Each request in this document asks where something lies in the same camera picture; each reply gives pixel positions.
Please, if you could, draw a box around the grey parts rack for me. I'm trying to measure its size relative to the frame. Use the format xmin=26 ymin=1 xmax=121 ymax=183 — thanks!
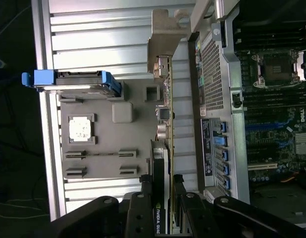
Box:
xmin=57 ymin=80 xmax=160 ymax=181

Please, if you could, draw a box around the green motherboard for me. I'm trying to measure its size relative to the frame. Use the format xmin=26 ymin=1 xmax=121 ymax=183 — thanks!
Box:
xmin=233 ymin=14 xmax=306 ymax=189

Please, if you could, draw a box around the silver CPU chip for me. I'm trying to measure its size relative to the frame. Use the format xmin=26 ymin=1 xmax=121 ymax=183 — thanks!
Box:
xmin=68 ymin=116 xmax=92 ymax=143

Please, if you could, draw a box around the blue expansion slot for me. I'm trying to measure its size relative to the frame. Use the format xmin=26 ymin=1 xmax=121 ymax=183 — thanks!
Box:
xmin=244 ymin=116 xmax=293 ymax=132

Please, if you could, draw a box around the small silver heat sink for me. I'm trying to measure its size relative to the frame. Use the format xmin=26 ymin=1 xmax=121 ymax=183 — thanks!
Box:
xmin=295 ymin=132 xmax=306 ymax=156

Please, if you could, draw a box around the black RAM stick in slot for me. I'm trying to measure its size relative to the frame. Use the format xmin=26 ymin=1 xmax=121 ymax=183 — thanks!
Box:
xmin=243 ymin=95 xmax=305 ymax=104

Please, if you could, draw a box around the open black PC case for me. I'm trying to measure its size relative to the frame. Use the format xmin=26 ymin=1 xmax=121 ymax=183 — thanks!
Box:
xmin=187 ymin=0 xmax=306 ymax=238

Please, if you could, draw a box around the hard disk in blue carrier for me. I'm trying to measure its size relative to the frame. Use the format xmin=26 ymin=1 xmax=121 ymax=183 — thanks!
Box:
xmin=21 ymin=70 xmax=123 ymax=98

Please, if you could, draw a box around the CPU socket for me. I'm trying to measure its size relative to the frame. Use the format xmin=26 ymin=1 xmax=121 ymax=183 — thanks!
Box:
xmin=252 ymin=49 xmax=302 ymax=88

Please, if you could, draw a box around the black RAM slot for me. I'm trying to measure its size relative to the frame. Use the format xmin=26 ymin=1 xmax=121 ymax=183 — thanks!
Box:
xmin=235 ymin=34 xmax=306 ymax=43
xmin=235 ymin=24 xmax=306 ymax=33

